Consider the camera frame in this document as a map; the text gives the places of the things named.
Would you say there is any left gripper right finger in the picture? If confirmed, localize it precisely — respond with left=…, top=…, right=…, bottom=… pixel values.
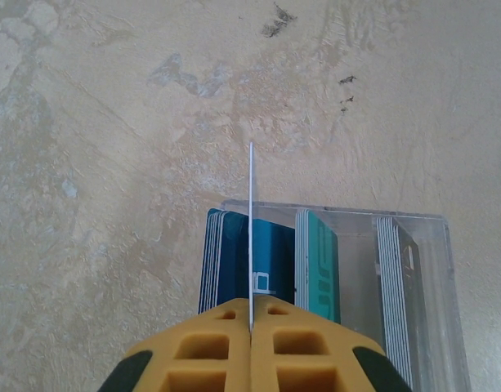
left=252, top=297, right=414, bottom=392

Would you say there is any dark blue card stack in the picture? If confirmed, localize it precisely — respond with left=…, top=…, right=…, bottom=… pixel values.
left=197, top=207, right=296, bottom=318

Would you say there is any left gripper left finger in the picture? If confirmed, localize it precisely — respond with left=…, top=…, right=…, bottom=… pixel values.
left=96, top=297, right=251, bottom=392

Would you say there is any teal card stack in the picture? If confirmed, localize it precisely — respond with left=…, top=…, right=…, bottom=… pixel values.
left=294, top=208, right=342, bottom=327

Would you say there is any clear acrylic card stand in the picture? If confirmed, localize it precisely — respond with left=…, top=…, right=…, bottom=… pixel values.
left=220, top=198, right=472, bottom=392

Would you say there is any black card stack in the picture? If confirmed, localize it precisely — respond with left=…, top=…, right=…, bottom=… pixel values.
left=375, top=216, right=430, bottom=392

